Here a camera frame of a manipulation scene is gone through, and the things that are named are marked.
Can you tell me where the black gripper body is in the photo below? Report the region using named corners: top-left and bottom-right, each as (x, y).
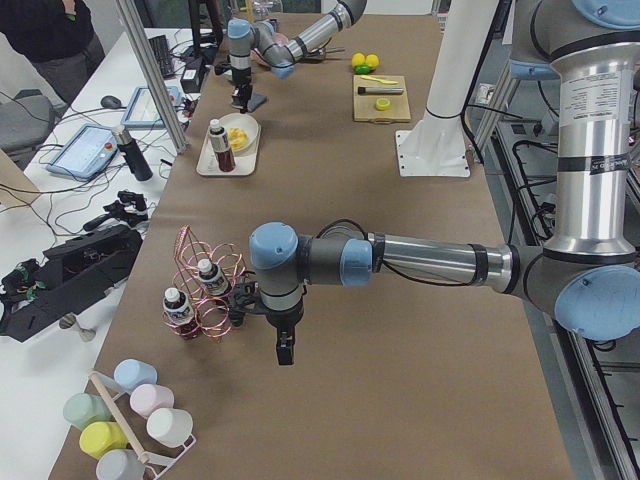
top-left (265, 302), bottom-right (304, 334)
top-left (232, 69), bottom-right (252, 98)

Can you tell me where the white round plate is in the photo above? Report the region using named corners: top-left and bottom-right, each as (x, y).
top-left (220, 113), bottom-right (260, 153)

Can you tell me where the glazed donut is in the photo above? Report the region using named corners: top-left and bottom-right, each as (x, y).
top-left (228, 127), bottom-right (249, 151)

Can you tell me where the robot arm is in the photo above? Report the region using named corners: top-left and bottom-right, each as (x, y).
top-left (227, 0), bottom-right (367, 113)
top-left (249, 1), bottom-right (639, 365)

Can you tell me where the tea bottle on tray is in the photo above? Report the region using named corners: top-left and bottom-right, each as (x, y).
top-left (208, 118), bottom-right (236, 173)

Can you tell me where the cream rabbit tray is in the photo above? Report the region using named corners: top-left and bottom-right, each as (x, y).
top-left (196, 121), bottom-right (263, 178)

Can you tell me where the grey folded cloth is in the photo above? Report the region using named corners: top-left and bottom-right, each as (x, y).
top-left (247, 93), bottom-right (268, 113)

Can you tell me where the pink bowl with ice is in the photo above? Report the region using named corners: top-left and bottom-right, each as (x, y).
top-left (251, 33), bottom-right (289, 67)

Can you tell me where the wooden glass tree stand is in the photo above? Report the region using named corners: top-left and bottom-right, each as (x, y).
top-left (230, 0), bottom-right (272, 23)

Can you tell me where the upper bottle in rack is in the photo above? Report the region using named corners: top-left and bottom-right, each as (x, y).
top-left (197, 258), bottom-right (231, 298)

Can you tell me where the bottle in rack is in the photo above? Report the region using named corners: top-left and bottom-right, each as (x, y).
top-left (163, 287), bottom-right (199, 340)
top-left (197, 258), bottom-right (231, 298)

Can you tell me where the metal scoop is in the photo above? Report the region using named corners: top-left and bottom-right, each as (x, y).
top-left (300, 47), bottom-right (346, 63)

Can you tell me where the black keyboard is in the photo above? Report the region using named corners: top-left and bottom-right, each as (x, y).
top-left (148, 35), bottom-right (175, 78)

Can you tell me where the far teach pendant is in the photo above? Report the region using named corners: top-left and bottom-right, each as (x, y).
top-left (121, 86), bottom-right (164, 130)

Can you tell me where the teach pendant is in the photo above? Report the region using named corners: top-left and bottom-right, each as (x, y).
top-left (46, 124), bottom-right (117, 180)
top-left (121, 86), bottom-right (164, 130)

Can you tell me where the lower bottle in rack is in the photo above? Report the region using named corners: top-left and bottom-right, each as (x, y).
top-left (163, 287), bottom-right (199, 340)

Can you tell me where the steel cylinder black cap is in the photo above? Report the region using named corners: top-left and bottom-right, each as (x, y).
top-left (356, 86), bottom-right (404, 96)

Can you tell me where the black thermos bottle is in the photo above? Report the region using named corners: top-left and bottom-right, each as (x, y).
top-left (112, 124), bottom-right (153, 182)

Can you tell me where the yellow lemon near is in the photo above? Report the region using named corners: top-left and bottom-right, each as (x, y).
top-left (351, 52), bottom-right (366, 68)

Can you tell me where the yellow lemon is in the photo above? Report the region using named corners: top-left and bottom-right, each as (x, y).
top-left (351, 52), bottom-right (366, 68)
top-left (365, 54), bottom-right (380, 70)

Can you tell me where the wooden cutting board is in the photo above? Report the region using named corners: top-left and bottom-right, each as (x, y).
top-left (353, 75), bottom-right (411, 123)

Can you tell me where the green lime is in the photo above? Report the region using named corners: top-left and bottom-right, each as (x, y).
top-left (354, 64), bottom-right (371, 75)

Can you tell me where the yellow plastic knife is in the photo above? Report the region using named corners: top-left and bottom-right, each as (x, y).
top-left (360, 75), bottom-right (399, 85)

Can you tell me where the computer mouse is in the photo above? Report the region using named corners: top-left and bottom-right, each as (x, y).
top-left (100, 95), bottom-right (123, 110)

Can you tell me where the yellow lemon far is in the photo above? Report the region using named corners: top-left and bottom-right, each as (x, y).
top-left (365, 54), bottom-right (380, 70)

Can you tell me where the half lemon slice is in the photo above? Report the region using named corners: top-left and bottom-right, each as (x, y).
top-left (375, 98), bottom-right (391, 111)

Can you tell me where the white cup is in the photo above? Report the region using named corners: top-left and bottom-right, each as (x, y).
top-left (146, 407), bottom-right (193, 448)

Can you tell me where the pink cup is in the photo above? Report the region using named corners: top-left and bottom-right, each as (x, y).
top-left (129, 384), bottom-right (175, 419)

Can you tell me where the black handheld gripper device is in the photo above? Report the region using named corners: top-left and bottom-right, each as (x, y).
top-left (83, 190), bottom-right (149, 232)

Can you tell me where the blue cup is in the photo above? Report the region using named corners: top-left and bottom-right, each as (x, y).
top-left (113, 358), bottom-right (158, 393)

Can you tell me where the near teach pendant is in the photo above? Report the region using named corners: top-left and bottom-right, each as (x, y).
top-left (46, 124), bottom-right (117, 180)

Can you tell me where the white cup rack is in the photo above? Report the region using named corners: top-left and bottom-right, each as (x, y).
top-left (95, 370), bottom-right (197, 479)

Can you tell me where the person in dark clothes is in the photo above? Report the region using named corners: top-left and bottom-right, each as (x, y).
top-left (1, 0), bottom-right (105, 105)

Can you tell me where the grey cup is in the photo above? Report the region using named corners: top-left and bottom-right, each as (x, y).
top-left (96, 449), bottom-right (145, 480)

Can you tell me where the yellow cup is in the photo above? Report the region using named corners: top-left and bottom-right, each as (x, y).
top-left (79, 421), bottom-right (128, 460)

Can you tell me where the aluminium frame post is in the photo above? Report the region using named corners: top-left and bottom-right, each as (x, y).
top-left (115, 0), bottom-right (187, 154)

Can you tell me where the copper wire bottle rack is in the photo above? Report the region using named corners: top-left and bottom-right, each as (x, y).
top-left (163, 225), bottom-right (246, 340)

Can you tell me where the wooden rack handle rod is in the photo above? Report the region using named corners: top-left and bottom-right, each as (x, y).
top-left (88, 370), bottom-right (150, 464)

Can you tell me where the white camera pole base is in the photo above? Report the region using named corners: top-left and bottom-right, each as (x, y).
top-left (396, 0), bottom-right (499, 178)

